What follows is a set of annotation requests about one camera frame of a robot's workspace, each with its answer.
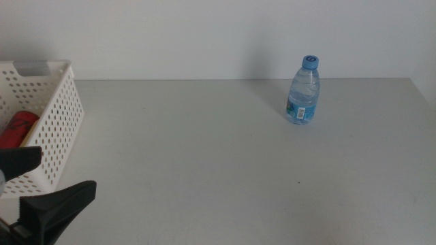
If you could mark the white perforated plastic basket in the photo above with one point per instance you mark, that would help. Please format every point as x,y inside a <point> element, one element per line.
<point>58,112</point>

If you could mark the red soda can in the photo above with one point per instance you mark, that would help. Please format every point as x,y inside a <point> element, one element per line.
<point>17,127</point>

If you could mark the clear water bottle blue cap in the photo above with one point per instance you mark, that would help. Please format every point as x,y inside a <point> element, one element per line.
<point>303,98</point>

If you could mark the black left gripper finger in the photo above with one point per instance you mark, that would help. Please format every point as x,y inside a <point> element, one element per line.
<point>18,162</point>
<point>54,211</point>

